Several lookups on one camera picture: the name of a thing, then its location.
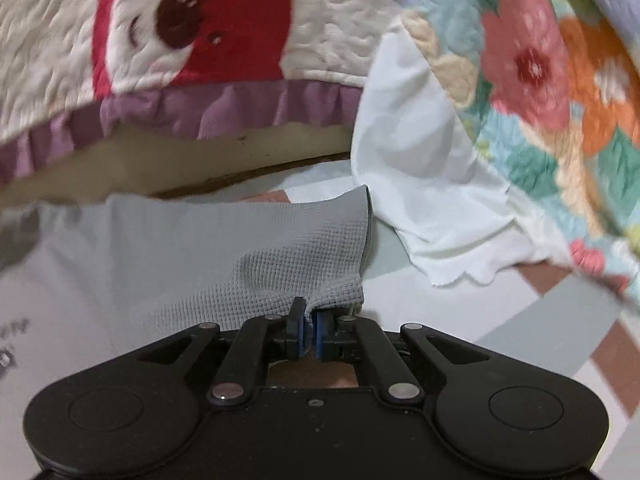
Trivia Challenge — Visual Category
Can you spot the grey waffle-knit shirt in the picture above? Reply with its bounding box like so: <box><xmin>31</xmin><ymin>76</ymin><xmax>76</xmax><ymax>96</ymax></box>
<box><xmin>0</xmin><ymin>184</ymin><xmax>373</xmax><ymax>361</ymax></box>

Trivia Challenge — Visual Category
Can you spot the beige bed base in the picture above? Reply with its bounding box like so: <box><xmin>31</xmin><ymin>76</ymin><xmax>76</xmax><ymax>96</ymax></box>
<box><xmin>0</xmin><ymin>122</ymin><xmax>353</xmax><ymax>208</ymax></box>

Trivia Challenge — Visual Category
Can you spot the floral patchwork quilt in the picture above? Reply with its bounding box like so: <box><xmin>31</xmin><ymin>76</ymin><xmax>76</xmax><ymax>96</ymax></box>
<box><xmin>400</xmin><ymin>0</ymin><xmax>640</xmax><ymax>306</ymax></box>

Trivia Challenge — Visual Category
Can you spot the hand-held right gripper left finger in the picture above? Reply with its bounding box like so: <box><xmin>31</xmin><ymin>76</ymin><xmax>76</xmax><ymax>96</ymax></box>
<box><xmin>136</xmin><ymin>296</ymin><xmax>308</xmax><ymax>406</ymax></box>

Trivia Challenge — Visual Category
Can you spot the white quilt with red bears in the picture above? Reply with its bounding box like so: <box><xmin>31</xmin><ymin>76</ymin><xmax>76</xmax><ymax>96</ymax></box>
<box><xmin>0</xmin><ymin>0</ymin><xmax>416</xmax><ymax>186</ymax></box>

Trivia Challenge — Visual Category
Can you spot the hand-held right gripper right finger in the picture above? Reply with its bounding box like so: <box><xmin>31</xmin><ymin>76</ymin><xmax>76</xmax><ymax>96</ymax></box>
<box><xmin>312</xmin><ymin>307</ymin><xmax>493</xmax><ymax>404</ymax></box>

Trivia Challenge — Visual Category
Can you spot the striped checked rug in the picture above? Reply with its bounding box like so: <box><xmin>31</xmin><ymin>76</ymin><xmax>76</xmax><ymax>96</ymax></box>
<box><xmin>0</xmin><ymin>155</ymin><xmax>640</xmax><ymax>421</ymax></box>

